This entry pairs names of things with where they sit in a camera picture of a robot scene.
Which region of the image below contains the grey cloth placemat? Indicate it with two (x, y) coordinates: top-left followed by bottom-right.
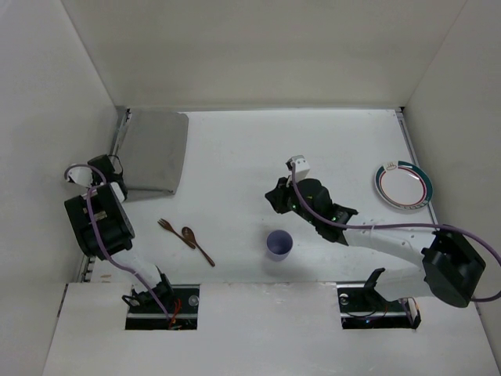
(118, 108), (189, 201)

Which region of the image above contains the white plate with green rim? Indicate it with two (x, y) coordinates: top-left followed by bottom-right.
(374, 161), (434, 210)

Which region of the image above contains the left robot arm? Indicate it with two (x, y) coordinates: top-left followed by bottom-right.
(63, 154), (179, 318)

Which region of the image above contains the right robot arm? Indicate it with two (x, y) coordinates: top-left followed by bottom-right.
(265, 177), (485, 308)

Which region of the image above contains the purple plastic cup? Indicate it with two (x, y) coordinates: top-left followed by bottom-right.
(266, 230), (294, 262)

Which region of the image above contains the brown wooden fork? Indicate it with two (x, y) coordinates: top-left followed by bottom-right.
(157, 219), (195, 249)

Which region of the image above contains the brown wooden spoon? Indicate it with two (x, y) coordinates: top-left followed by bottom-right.
(182, 226), (216, 267)

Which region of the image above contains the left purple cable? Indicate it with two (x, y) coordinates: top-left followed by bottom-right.
(63, 164), (177, 322)

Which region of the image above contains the purple cable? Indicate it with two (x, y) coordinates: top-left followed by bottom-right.
(289, 162), (501, 303)
(63, 164), (177, 322)

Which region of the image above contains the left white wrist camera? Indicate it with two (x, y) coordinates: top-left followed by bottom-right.
(63, 164), (93, 188)

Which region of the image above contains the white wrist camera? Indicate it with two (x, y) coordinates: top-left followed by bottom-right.
(63, 164), (93, 188)
(286, 155), (310, 183)

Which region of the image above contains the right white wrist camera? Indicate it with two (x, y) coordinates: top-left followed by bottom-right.
(286, 155), (310, 183)

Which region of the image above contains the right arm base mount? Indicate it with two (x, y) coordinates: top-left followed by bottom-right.
(337, 284), (422, 330)

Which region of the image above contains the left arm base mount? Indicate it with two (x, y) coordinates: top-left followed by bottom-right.
(121, 285), (200, 331)

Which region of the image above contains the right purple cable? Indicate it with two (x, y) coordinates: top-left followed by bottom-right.
(289, 162), (501, 303)

